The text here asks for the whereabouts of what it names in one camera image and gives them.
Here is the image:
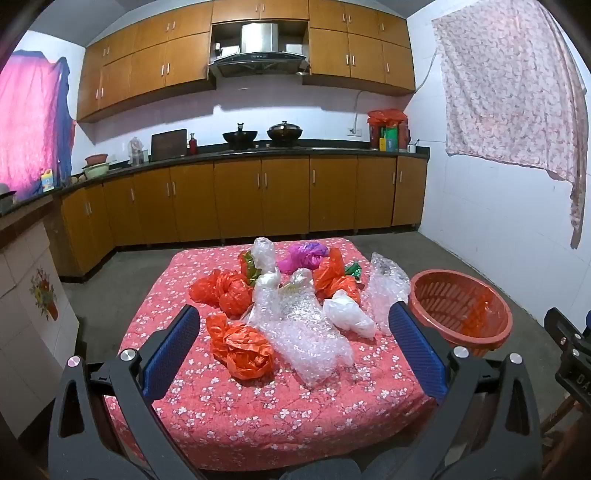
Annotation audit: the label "tall bubble wrap piece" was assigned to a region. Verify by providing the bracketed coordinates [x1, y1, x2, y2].
[362, 251, 411, 336]

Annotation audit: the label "orange plastic bag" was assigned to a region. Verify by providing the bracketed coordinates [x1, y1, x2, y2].
[314, 249, 363, 305]
[189, 270, 254, 319]
[205, 314, 276, 381]

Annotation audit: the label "white power cable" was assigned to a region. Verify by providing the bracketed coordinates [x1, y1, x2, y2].
[353, 48, 438, 131]

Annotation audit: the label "large bubble wrap sheet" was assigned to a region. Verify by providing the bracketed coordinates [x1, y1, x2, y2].
[249, 268, 355, 388]

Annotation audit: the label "steel range hood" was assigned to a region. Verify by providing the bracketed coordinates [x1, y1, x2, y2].
[208, 22, 309, 78]

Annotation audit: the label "clear plastic bag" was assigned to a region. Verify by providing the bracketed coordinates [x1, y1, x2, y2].
[252, 237, 276, 273]

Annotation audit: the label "orange plastic basket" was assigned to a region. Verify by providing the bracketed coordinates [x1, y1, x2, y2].
[409, 269, 513, 350]

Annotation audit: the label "magenta plastic bag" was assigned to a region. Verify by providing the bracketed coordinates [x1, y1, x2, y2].
[277, 242, 331, 275]

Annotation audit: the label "red floral tablecloth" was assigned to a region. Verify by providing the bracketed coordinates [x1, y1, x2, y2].
[104, 237, 437, 472]

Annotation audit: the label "white plastic bag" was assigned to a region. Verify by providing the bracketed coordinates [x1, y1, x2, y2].
[322, 290, 378, 340]

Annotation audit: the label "black wok with lid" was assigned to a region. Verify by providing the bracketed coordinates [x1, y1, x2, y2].
[267, 121, 304, 147]

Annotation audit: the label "red plastic bag bundle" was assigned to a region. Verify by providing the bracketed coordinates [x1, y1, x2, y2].
[367, 109, 411, 151]

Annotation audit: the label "wooden lower kitchen cabinets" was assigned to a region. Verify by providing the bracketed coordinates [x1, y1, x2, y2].
[53, 154, 428, 278]

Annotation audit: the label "pink floral hanging cloth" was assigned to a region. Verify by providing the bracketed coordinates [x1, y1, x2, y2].
[431, 0, 591, 250]

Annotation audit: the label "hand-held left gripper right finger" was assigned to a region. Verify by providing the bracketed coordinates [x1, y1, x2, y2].
[388, 301, 543, 480]

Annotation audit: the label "pink and blue cloth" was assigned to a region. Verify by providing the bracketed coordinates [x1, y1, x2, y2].
[0, 50, 77, 197]

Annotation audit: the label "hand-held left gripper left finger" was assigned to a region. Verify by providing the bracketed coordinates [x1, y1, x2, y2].
[48, 304, 205, 480]

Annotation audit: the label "dark wooden cutting board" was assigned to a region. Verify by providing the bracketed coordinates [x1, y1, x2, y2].
[151, 129, 188, 161]

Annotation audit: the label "black kitchen countertop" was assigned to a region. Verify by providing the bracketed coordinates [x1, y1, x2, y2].
[0, 140, 431, 217]

